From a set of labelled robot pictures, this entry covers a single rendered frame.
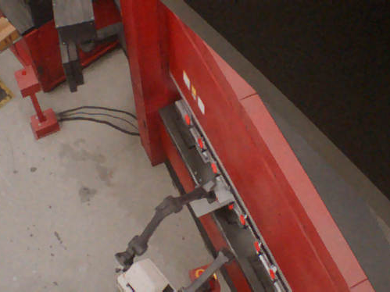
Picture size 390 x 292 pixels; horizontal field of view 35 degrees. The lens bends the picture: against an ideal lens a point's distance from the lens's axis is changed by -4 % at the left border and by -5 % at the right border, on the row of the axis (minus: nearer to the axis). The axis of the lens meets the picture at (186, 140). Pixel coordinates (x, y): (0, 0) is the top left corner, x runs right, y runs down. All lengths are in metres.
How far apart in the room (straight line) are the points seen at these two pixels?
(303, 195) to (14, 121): 3.61
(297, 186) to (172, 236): 2.47
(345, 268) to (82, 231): 2.99
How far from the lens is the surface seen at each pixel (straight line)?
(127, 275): 3.81
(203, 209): 4.27
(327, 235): 2.88
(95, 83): 6.03
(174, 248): 5.24
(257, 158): 3.30
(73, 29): 3.99
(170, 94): 4.69
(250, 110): 3.11
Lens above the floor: 4.95
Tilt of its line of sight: 61 degrees down
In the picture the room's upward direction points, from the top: 2 degrees counter-clockwise
